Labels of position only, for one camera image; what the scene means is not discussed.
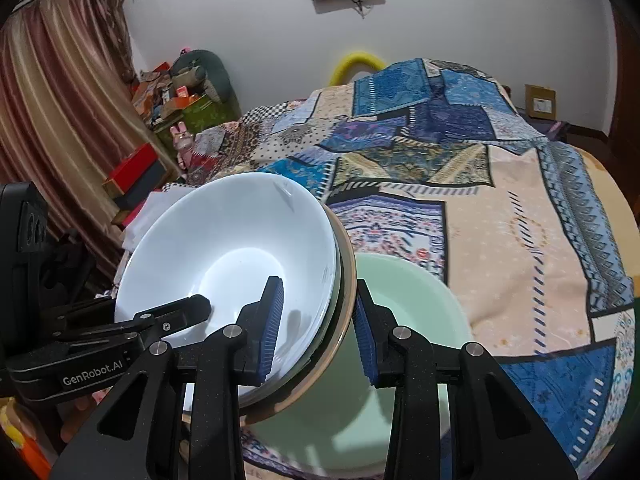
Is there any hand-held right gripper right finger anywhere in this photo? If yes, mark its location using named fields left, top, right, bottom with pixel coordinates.
left=350, top=277, right=576, bottom=480

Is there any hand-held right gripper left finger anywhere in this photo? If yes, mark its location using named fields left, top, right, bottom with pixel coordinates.
left=47, top=276, right=286, bottom=480

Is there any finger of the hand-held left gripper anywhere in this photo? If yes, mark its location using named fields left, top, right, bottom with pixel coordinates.
left=50, top=317, right=173, bottom=356
left=45, top=294, right=212, bottom=333

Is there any pink bowl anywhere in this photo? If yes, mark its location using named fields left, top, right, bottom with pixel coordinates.
left=235, top=205, right=358, bottom=428

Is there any white bowl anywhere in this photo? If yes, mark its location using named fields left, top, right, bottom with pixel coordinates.
left=114, top=173, right=337, bottom=408

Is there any light green plate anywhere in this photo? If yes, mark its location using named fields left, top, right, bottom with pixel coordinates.
left=240, top=252, right=476, bottom=476

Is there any person's left hand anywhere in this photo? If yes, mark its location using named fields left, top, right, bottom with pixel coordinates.
left=60, top=391, right=108, bottom=443

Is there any white cloth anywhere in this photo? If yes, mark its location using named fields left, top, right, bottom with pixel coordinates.
left=120, top=187, right=201, bottom=251

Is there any red box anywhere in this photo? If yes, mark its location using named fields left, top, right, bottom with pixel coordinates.
left=103, top=142, right=158, bottom=196

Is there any pink bunny toy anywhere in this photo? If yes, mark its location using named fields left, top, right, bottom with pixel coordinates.
left=170, top=121, right=196, bottom=166

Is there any patchwork blanket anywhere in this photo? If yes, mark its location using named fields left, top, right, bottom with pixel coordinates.
left=97, top=57, right=640, bottom=480

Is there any striped pink curtain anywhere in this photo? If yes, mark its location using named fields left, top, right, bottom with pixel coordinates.
left=0, top=0, right=171, bottom=271

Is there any green box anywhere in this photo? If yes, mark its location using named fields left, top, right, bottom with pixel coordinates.
left=155, top=95, right=241, bottom=148

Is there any pile of boxes and packets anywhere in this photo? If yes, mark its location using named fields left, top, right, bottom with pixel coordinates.
left=131, top=62, right=208, bottom=123

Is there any yellow foam hoop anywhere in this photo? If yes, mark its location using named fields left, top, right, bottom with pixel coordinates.
left=328, top=50, right=387, bottom=88

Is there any cardboard box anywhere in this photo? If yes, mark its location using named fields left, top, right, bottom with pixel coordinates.
left=524, top=84, right=557, bottom=120

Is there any brown wooden door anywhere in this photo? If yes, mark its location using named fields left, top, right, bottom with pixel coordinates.
left=600, top=0, right=640, bottom=161

